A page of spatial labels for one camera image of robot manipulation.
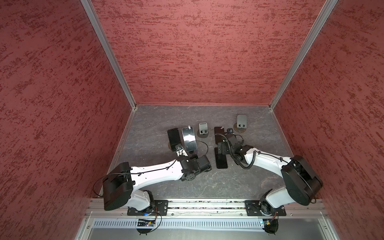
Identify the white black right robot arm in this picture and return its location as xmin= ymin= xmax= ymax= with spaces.
xmin=215 ymin=133 xmax=324 ymax=216

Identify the aluminium corner post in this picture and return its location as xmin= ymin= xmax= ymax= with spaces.
xmin=269 ymin=0 xmax=338 ymax=112
xmin=81 ymin=0 xmax=137 ymax=111

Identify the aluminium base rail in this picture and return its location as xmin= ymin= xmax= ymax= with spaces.
xmin=80 ymin=199 xmax=332 ymax=235

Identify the right circuit board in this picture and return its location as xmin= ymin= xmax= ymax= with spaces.
xmin=263 ymin=219 xmax=279 ymax=235

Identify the black phone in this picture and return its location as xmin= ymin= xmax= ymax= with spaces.
xmin=167 ymin=128 xmax=181 ymax=152

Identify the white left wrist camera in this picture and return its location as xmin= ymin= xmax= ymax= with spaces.
xmin=175 ymin=144 xmax=188 ymax=157

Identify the aluminium corner post right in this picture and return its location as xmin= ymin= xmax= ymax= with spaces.
xmin=269 ymin=0 xmax=338 ymax=112

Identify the dark phone with sticker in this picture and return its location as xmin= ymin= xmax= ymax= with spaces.
xmin=214 ymin=127 xmax=225 ymax=145

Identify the left circuit board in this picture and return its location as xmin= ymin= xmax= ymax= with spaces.
xmin=137 ymin=219 xmax=157 ymax=228

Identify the aluminium corner post left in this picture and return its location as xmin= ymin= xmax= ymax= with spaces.
xmin=81 ymin=0 xmax=137 ymax=111

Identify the circuit board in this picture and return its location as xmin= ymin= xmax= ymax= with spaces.
xmin=263 ymin=219 xmax=279 ymax=235
xmin=137 ymin=219 xmax=157 ymax=228

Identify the silver-edged phone with sticker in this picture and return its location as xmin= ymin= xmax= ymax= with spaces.
xmin=182 ymin=126 xmax=198 ymax=152

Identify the grey stand wooden base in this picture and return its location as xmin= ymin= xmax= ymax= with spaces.
xmin=234 ymin=115 xmax=247 ymax=133

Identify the grey metal phone stand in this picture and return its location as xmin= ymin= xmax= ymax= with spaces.
xmin=198 ymin=123 xmax=209 ymax=139

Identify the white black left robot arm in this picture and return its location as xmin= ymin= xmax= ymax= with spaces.
xmin=102 ymin=155 xmax=212 ymax=211

